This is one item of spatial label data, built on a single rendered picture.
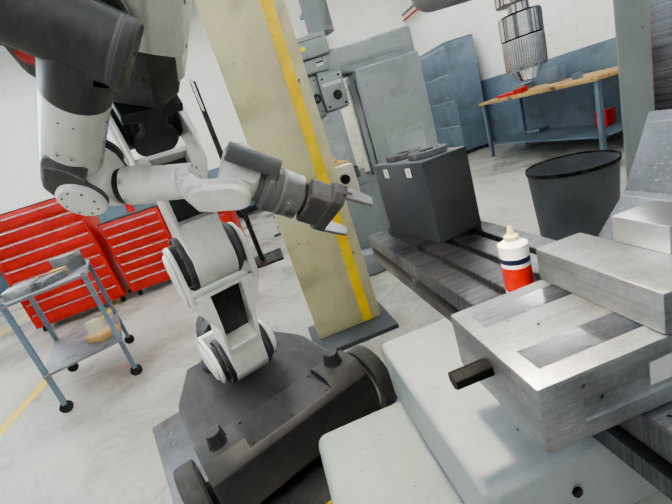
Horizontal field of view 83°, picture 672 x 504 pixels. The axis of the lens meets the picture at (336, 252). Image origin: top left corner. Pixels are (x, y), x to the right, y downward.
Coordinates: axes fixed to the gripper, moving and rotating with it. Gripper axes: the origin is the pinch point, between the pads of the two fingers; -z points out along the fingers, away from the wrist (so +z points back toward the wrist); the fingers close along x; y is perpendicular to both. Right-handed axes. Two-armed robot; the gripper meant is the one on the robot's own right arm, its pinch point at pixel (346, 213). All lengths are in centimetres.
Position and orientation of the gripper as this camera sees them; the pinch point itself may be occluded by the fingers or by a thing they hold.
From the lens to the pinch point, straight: 79.7
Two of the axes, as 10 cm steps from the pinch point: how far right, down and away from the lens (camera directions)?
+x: 4.6, -5.2, -7.2
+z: -8.9, -2.5, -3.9
